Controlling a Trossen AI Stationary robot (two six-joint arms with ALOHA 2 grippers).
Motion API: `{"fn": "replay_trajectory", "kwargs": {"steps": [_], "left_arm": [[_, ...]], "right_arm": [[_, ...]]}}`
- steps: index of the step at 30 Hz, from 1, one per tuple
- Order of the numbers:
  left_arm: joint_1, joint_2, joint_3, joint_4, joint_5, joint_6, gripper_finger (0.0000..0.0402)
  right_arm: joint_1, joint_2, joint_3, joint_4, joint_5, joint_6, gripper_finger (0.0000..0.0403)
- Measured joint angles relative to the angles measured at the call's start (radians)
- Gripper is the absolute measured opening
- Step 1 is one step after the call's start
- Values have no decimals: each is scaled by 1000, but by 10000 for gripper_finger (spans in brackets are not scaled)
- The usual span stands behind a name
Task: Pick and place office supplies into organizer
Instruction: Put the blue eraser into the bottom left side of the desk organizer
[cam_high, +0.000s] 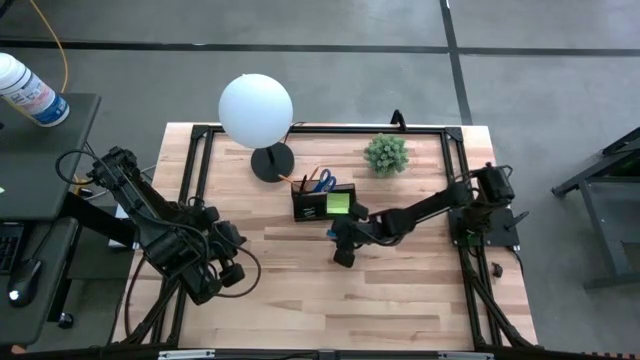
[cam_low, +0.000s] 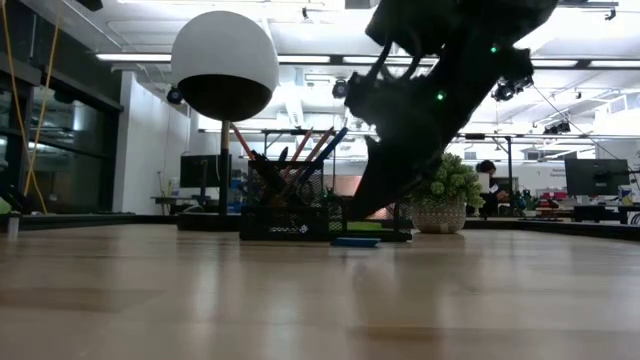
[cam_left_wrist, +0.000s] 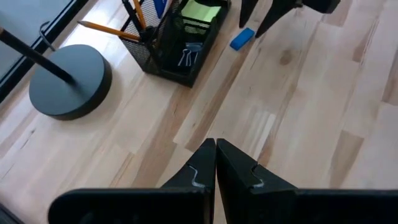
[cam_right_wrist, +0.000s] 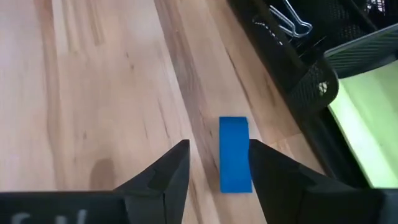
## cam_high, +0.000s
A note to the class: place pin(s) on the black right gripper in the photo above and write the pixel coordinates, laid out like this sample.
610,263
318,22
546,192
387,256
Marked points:
347,235

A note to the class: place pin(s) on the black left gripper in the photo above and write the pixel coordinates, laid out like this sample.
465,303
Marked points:
227,242

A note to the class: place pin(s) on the green sticky note pad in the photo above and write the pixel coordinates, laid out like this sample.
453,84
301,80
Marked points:
338,203

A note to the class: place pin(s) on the orange pencil red eraser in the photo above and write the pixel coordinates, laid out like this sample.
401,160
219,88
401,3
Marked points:
289,181

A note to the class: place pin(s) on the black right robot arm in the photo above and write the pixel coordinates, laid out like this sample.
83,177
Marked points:
430,205

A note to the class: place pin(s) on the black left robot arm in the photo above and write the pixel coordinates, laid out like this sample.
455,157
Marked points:
165,235

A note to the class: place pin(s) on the black mesh desk organizer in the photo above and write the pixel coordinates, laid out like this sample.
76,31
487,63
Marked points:
312,200

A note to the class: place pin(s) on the artificial green potted plant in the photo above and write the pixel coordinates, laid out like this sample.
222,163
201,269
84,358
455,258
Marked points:
386,155

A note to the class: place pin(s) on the white globe desk lamp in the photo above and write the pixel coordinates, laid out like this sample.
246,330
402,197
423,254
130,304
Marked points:
255,110

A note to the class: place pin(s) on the small brown knob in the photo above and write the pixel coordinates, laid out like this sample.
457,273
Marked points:
497,270

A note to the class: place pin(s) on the black caster wheel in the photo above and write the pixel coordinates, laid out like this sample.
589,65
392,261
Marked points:
65,320

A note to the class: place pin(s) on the black side desk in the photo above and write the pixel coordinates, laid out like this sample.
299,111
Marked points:
35,165

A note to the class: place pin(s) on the black computer mouse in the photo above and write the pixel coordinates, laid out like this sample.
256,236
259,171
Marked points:
24,285

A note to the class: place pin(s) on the black keyboard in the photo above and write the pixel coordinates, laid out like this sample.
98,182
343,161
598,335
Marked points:
9,247

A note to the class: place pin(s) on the white wipes canister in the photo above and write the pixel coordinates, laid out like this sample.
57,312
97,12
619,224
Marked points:
30,92

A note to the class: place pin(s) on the black metal stand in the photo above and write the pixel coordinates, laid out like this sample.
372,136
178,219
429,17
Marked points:
600,210

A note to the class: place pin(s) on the black aluminium table frame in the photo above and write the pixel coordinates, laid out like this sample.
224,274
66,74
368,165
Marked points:
200,150

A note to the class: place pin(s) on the silver edge bracket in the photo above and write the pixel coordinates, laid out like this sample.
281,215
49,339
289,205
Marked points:
465,356
186,354

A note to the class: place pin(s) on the black clamp bracket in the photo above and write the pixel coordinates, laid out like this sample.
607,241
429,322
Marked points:
398,120

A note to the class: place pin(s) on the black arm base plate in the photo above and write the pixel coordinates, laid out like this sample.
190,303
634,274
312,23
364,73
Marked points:
502,235

